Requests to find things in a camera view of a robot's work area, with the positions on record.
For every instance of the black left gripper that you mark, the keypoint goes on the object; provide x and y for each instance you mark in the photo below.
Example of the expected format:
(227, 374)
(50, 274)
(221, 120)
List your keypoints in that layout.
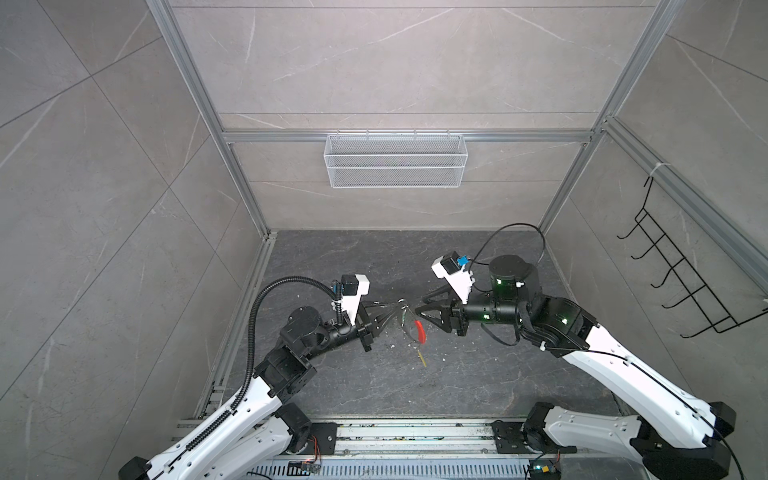
(368, 325)

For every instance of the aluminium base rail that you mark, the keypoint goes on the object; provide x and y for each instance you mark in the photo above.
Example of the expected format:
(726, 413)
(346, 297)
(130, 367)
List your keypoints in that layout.
(471, 438)

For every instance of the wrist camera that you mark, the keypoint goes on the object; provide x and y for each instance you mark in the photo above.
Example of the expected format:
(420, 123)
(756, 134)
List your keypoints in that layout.
(352, 288)
(454, 269)

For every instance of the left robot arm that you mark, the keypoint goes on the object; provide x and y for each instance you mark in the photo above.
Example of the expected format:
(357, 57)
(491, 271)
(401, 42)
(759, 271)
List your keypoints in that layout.
(259, 421)

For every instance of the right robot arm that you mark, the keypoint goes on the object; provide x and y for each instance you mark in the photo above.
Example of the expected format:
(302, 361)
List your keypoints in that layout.
(671, 433)

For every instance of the white wire mesh basket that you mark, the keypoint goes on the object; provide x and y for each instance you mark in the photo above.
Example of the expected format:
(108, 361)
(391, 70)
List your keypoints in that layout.
(358, 161)

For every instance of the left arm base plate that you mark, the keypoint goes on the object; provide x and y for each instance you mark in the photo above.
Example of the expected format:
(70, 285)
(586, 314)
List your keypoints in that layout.
(320, 440)

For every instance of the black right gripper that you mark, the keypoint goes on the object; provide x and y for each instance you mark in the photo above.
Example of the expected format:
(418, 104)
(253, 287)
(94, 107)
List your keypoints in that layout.
(453, 315)

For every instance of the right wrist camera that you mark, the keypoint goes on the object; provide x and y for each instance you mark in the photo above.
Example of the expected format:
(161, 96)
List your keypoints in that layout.
(454, 269)

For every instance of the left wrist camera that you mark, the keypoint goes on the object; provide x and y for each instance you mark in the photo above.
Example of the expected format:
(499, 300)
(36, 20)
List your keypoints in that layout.
(352, 288)

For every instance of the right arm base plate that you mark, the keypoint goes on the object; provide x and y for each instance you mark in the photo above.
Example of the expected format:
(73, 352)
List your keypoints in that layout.
(519, 438)

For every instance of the black wire hook rack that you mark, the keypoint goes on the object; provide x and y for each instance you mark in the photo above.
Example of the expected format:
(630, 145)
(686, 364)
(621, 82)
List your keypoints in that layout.
(678, 266)

